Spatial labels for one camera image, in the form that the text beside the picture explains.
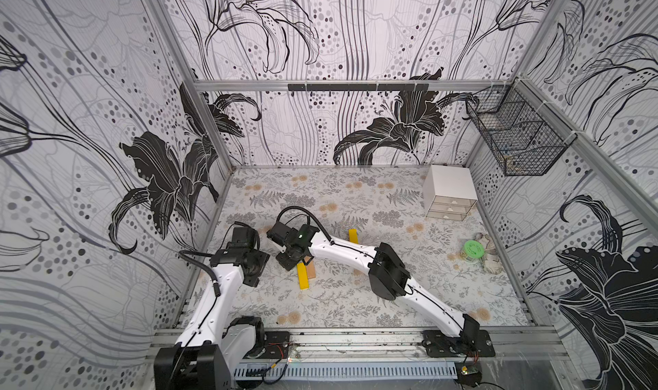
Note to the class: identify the yellow block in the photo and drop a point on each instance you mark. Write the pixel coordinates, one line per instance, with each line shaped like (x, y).
(302, 275)
(353, 236)

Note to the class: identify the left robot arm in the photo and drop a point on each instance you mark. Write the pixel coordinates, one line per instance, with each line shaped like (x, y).
(210, 348)

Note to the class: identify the natural wood block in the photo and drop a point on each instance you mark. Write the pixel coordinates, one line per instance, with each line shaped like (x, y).
(310, 267)

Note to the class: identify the black wall bar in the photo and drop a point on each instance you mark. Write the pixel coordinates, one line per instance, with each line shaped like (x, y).
(339, 87)

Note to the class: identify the white drawer box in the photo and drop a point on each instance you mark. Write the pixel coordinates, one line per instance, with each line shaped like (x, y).
(449, 193)

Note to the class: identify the green lid jar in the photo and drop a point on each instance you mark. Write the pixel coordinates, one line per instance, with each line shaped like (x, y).
(472, 251)

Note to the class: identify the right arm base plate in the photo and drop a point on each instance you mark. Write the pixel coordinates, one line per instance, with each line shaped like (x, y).
(438, 345)

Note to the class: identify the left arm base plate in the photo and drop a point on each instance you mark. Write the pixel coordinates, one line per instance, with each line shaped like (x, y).
(273, 345)

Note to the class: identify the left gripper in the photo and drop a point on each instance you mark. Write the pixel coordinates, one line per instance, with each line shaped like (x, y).
(263, 258)

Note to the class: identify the small electronics board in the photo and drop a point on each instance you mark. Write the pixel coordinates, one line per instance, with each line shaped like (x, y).
(468, 375)

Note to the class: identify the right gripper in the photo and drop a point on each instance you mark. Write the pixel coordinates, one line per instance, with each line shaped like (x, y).
(290, 257)

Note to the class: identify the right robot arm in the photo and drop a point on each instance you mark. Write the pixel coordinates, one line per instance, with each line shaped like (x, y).
(388, 276)

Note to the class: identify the white cable duct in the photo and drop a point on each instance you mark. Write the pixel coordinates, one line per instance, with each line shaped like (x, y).
(437, 370)

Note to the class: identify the black wire basket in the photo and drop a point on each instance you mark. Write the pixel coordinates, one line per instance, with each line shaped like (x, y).
(516, 129)

